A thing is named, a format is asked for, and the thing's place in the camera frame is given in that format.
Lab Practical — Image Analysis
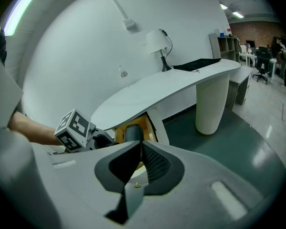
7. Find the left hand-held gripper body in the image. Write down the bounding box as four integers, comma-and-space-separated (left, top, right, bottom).
53, 108, 115, 154

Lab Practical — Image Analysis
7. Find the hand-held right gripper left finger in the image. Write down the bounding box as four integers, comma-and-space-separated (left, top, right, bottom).
31, 140, 143, 229

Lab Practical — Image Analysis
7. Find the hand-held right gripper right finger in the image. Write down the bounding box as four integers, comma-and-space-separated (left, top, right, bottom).
128, 140, 286, 229

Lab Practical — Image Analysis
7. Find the large wooden drawer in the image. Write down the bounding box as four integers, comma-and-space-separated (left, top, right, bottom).
113, 114, 159, 189

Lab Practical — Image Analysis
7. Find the person's left forearm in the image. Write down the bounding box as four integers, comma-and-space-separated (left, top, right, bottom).
8, 110, 63, 146

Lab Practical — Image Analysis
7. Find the clear water bottle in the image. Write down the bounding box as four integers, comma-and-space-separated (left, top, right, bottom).
116, 64, 134, 87

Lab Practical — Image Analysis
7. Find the white curved table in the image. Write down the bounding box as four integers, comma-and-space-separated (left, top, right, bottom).
90, 58, 242, 146

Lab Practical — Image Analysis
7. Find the grey low desk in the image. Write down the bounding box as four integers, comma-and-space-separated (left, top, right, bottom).
225, 65, 254, 110

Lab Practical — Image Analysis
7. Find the white shade table lamp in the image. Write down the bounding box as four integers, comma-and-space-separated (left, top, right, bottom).
145, 28, 173, 72

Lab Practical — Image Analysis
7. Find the long ceiling light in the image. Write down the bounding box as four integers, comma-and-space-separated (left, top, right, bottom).
3, 0, 39, 37

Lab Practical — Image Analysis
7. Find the white office desk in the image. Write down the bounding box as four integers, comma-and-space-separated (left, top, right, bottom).
239, 52, 277, 78

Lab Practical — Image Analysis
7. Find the black office chair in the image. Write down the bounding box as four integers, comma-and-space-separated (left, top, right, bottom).
252, 46, 273, 85

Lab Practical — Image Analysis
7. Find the grey open shelf unit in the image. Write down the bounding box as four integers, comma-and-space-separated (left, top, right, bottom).
208, 33, 241, 63

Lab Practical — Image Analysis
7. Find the white wall junction box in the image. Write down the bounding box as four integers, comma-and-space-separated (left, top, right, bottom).
123, 18, 136, 30

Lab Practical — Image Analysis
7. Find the black drawstring bag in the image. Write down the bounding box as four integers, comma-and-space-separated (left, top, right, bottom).
172, 58, 222, 73

